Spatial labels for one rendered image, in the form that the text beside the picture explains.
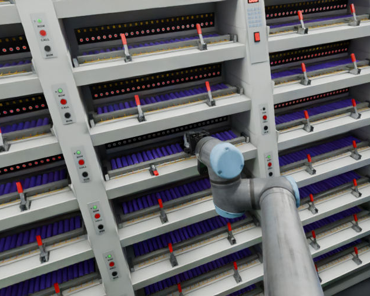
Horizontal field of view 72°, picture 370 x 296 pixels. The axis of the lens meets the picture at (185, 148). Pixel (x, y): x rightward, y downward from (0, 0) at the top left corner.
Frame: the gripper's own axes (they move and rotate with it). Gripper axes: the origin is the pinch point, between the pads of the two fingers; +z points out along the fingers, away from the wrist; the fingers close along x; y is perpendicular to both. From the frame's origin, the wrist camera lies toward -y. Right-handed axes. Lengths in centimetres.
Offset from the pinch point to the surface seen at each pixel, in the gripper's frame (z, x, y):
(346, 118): -4, -75, -5
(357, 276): -3, -82, -97
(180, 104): -1.2, 1.3, 16.6
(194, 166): -8.2, 2.0, -6.7
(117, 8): -7, 18, 50
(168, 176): -7.9, 12.6, -7.9
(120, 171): -4.2, 28.8, -2.4
